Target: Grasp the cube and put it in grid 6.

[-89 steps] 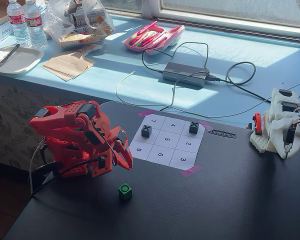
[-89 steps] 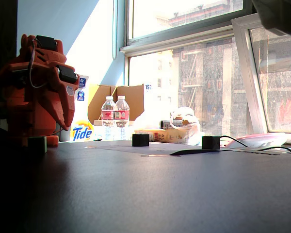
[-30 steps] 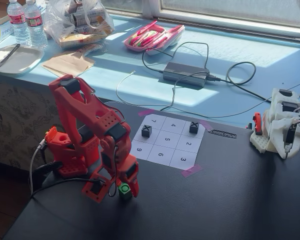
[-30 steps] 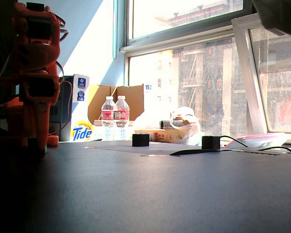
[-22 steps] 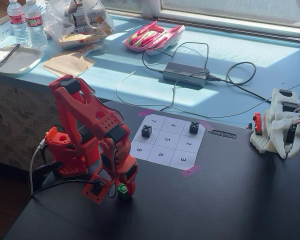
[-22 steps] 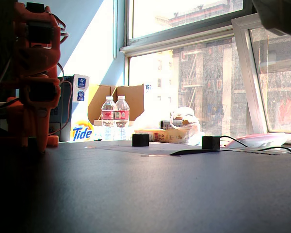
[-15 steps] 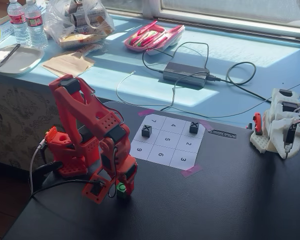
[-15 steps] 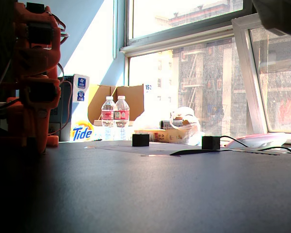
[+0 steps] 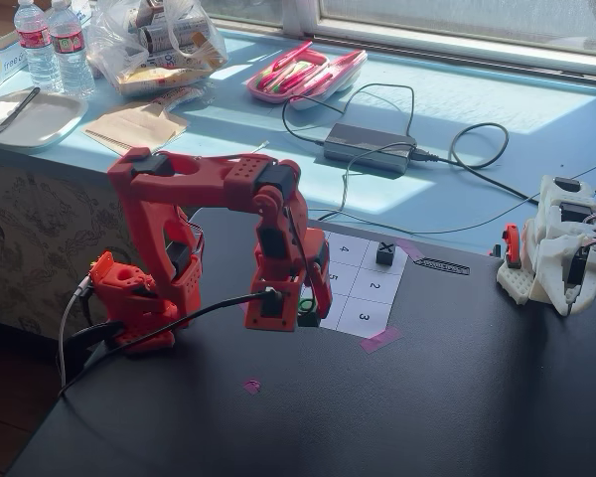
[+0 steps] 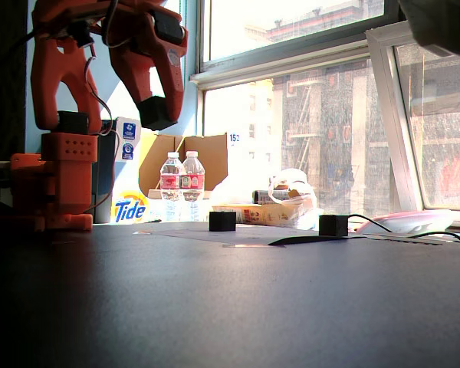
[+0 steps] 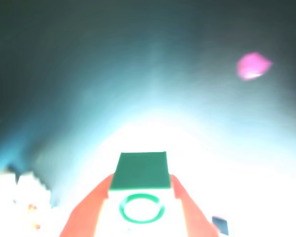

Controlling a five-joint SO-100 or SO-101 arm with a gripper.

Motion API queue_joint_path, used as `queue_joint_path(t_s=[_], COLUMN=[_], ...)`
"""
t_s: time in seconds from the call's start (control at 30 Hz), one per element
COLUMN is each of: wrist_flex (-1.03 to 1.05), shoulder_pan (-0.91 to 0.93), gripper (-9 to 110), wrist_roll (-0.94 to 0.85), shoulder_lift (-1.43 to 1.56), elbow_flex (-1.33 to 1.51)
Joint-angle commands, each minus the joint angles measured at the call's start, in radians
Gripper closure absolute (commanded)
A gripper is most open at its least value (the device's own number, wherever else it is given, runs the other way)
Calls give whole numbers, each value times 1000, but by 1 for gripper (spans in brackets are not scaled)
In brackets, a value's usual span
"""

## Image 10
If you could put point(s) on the dark rectangular box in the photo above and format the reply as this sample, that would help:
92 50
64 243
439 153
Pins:
105 172

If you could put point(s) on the window frame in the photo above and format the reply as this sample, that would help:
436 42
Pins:
276 57

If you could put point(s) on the clear water bottle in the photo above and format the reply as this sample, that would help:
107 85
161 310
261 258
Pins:
171 180
193 180

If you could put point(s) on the silver drink can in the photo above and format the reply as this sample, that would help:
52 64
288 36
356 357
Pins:
264 196

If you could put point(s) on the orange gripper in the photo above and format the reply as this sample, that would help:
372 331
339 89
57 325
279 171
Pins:
147 57

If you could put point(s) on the black cube with X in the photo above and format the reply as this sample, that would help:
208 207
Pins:
333 225
222 221

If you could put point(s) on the pink pencil case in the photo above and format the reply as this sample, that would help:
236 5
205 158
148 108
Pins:
406 220

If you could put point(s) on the yellow snack box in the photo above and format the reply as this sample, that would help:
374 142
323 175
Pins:
260 214

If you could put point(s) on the clear plastic bag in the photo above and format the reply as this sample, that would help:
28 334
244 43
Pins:
291 178

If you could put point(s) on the Tide detergent box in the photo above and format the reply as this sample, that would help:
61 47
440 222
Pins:
130 211

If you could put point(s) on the brown cardboard box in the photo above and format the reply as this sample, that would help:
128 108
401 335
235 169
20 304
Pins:
207 161

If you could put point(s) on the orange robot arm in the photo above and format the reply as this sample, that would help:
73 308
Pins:
61 172

